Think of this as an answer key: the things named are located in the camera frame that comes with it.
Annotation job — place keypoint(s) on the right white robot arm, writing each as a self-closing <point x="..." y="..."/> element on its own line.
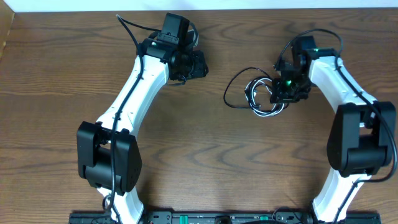
<point x="361" y="147"/>

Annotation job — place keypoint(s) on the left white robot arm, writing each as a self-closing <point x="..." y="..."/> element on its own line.
<point x="108" y="154"/>

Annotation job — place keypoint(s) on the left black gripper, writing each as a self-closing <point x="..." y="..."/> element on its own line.
<point x="196" y="66"/>

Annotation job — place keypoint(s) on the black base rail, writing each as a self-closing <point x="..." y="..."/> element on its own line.
<point x="281" y="216"/>

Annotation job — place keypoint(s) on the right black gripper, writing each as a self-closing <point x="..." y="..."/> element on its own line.
<point x="281" y="96"/>

